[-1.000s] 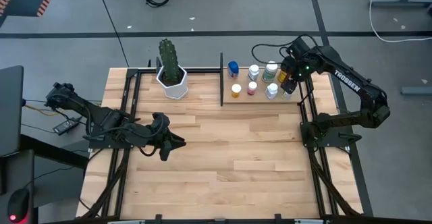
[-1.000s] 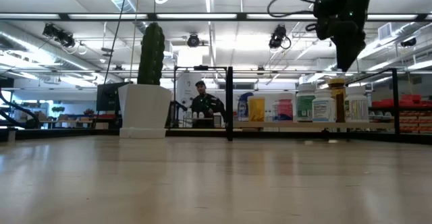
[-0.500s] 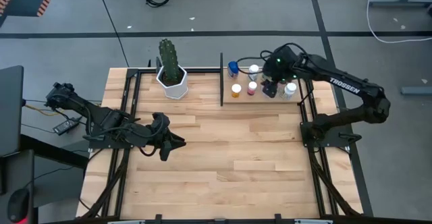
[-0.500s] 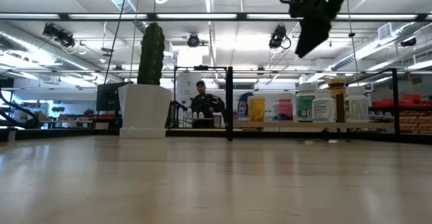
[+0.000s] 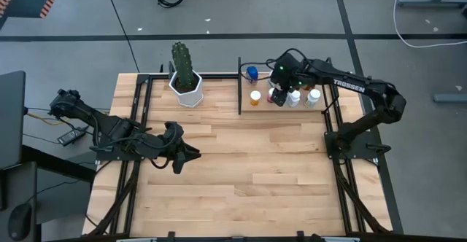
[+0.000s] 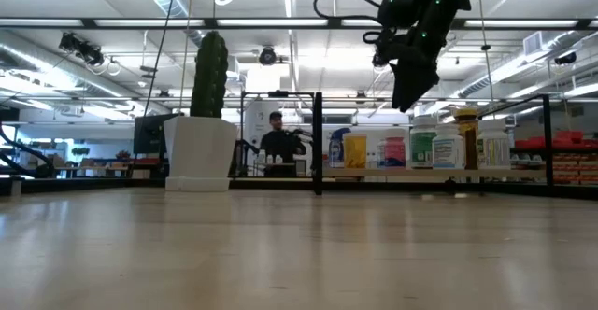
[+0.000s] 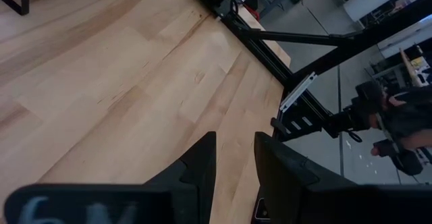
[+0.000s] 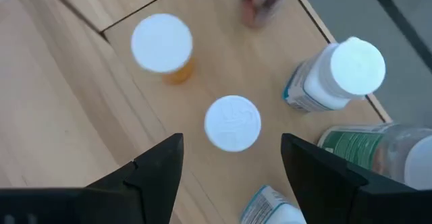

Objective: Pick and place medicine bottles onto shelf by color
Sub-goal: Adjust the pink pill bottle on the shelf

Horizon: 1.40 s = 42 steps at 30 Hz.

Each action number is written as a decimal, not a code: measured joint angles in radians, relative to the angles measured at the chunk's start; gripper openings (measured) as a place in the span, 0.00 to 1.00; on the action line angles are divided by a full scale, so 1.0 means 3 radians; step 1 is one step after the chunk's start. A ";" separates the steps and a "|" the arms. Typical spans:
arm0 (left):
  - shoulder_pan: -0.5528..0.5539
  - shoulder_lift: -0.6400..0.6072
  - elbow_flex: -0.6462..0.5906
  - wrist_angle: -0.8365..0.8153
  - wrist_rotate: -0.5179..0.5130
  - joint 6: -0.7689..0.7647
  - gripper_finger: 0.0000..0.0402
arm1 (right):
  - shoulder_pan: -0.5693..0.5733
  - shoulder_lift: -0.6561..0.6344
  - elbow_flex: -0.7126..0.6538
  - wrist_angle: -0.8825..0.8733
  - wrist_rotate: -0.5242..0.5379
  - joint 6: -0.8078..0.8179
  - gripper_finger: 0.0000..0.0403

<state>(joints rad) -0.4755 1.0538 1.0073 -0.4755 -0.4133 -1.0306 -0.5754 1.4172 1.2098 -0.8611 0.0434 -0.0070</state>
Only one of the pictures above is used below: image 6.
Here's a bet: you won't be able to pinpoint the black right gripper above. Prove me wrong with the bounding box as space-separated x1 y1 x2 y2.
373 0 473 112

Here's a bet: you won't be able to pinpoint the green label bottle white cap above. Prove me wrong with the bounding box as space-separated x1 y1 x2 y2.
409 115 439 170

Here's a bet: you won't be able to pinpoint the pink bottle white cap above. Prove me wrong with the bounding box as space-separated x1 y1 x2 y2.
383 127 407 169

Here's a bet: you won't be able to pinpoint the amber bottle yellow cap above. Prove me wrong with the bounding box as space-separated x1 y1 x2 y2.
453 107 480 170

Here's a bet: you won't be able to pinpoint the white bottle blue label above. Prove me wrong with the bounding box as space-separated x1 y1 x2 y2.
432 123 466 170

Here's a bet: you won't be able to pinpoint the blue medicine bottle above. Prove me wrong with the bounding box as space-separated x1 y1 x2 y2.
328 127 351 169

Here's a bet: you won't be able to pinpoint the white ceiling vent unit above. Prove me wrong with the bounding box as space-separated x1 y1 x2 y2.
522 30 546 57

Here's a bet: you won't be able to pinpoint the person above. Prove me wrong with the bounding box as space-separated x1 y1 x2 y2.
258 110 309 178

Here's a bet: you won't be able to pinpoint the round black ceiling device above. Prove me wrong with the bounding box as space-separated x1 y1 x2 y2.
258 46 278 66

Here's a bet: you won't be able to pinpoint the red storage bins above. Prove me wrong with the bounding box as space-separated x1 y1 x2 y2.
511 130 598 185

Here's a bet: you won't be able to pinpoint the green cactus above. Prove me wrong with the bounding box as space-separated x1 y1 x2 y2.
190 30 230 119

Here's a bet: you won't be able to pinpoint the cactus in white pot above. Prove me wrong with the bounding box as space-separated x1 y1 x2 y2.
163 115 239 193

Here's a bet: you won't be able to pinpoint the black monitor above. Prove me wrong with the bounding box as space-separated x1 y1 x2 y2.
133 112 183 156

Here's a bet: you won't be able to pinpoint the background workbench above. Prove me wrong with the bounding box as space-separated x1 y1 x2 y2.
55 155 164 178

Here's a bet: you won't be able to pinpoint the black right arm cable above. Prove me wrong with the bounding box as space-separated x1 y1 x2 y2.
311 0 393 68

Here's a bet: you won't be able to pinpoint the black background frame stand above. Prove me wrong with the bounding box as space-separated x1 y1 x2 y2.
239 90 317 178

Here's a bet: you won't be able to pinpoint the black ceiling light rail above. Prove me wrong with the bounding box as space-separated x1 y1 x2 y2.
0 16 598 31

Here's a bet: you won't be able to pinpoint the black hanging cable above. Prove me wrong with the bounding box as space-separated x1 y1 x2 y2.
142 0 181 118

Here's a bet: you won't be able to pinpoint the black table frame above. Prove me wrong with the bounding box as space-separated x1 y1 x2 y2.
0 176 598 202

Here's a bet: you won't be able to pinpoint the black cable bundle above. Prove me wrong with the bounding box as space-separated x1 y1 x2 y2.
0 121 55 179

